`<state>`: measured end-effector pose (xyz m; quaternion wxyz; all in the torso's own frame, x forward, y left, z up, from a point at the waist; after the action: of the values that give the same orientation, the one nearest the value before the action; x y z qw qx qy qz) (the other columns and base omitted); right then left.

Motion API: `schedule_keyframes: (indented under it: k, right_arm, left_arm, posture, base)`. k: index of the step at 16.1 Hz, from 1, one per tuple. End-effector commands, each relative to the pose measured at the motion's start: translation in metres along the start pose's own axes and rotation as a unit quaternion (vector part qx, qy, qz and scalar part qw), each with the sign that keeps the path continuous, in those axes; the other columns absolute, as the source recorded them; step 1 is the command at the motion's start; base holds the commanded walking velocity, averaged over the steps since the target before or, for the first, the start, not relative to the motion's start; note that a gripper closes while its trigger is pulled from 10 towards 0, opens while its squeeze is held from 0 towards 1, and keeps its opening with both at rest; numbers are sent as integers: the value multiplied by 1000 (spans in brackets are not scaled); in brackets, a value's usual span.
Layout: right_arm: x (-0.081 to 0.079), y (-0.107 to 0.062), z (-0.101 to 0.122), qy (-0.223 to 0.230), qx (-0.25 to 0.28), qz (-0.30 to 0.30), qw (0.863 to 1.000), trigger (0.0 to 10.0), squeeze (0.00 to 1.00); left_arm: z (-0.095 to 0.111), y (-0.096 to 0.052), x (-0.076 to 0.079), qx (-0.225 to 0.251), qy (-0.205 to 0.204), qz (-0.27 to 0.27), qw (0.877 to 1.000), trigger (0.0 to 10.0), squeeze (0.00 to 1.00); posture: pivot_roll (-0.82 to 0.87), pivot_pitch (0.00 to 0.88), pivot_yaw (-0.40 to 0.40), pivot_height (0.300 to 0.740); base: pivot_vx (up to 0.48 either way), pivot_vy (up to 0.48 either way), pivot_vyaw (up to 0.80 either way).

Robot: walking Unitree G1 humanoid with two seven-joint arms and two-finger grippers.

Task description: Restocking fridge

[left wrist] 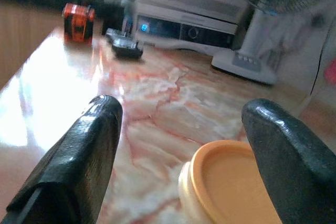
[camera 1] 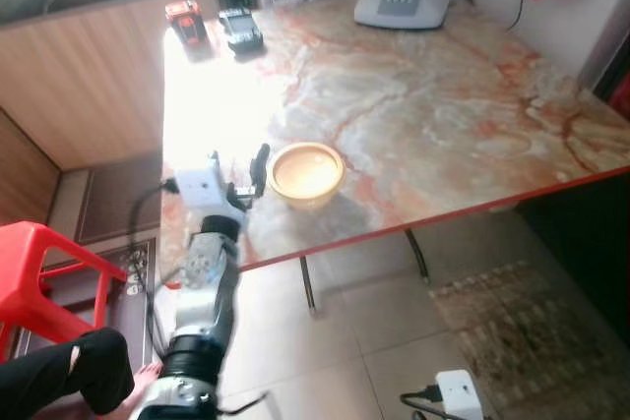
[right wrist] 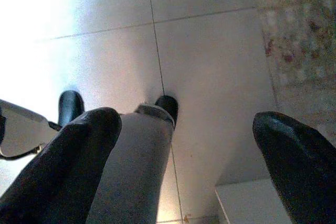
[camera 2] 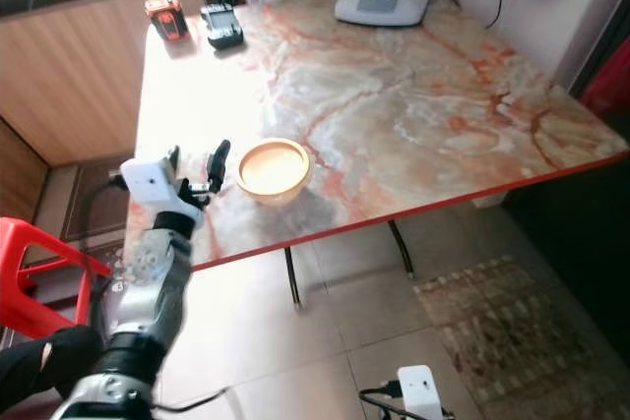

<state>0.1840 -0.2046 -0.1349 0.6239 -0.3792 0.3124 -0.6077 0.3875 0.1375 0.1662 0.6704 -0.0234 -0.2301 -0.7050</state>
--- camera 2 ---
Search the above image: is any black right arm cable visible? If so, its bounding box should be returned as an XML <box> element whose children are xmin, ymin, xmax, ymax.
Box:
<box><xmin>358</xmin><ymin>380</ymin><xmax>406</xmax><ymax>420</ymax></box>

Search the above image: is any yellow plastic bowl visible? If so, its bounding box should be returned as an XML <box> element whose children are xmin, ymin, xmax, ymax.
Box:
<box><xmin>235</xmin><ymin>138</ymin><xmax>314</xmax><ymax>208</ymax></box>

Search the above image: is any patterned brown floor rug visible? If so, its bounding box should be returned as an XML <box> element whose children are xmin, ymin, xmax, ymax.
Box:
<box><xmin>412</xmin><ymin>254</ymin><xmax>630</xmax><ymax>413</ymax></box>

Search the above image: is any black low cabinet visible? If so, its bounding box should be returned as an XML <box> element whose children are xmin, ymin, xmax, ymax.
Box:
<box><xmin>502</xmin><ymin>154</ymin><xmax>630</xmax><ymax>264</ymax></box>

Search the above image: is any wooden cabinet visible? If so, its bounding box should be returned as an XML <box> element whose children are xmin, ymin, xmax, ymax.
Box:
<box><xmin>0</xmin><ymin>0</ymin><xmax>210</xmax><ymax>169</ymax></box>

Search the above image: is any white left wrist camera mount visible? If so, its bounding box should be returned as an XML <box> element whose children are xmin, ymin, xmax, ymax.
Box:
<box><xmin>119</xmin><ymin>155</ymin><xmax>182</xmax><ymax>214</ymax></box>

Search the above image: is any red and black battery pack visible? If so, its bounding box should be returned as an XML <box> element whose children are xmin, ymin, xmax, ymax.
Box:
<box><xmin>143</xmin><ymin>0</ymin><xmax>191</xmax><ymax>43</ymax></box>

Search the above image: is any red plastic stool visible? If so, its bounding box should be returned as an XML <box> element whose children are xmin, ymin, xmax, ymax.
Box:
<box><xmin>0</xmin><ymin>217</ymin><xmax>112</xmax><ymax>344</ymax></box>

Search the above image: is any person's leg in black trousers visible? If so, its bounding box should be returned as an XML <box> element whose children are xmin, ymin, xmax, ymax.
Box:
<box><xmin>0</xmin><ymin>324</ymin><xmax>105</xmax><ymax>414</ymax></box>

